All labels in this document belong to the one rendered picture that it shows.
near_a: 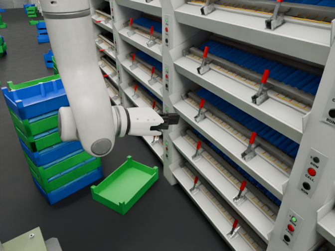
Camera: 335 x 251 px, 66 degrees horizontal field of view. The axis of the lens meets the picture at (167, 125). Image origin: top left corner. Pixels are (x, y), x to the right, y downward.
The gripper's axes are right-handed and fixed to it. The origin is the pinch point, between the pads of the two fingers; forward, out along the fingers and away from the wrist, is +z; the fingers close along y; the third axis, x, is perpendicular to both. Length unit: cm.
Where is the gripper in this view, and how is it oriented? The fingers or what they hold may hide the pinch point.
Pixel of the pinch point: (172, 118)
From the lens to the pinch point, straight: 77.7
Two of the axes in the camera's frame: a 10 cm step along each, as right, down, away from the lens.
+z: 8.6, -0.6, 5.0
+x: 1.8, -8.9, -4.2
